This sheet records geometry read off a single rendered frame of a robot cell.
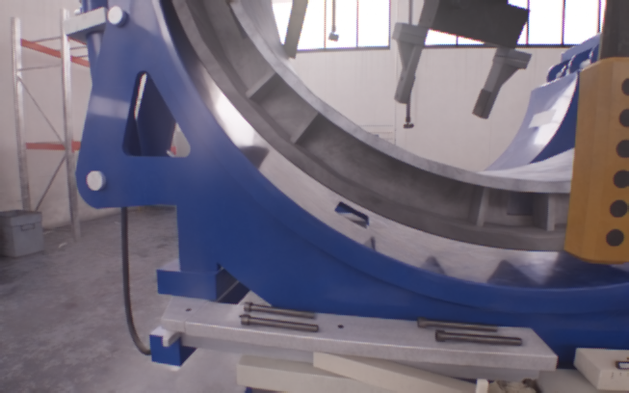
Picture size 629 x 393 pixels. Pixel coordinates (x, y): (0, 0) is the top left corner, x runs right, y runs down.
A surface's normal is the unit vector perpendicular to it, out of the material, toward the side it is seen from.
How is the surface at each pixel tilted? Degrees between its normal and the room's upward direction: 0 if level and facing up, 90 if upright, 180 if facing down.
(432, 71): 90
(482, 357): 90
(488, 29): 114
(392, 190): 90
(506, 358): 90
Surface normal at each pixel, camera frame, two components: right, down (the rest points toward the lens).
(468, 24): 0.07, 0.51
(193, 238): -0.17, 0.11
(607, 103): -0.82, 0.06
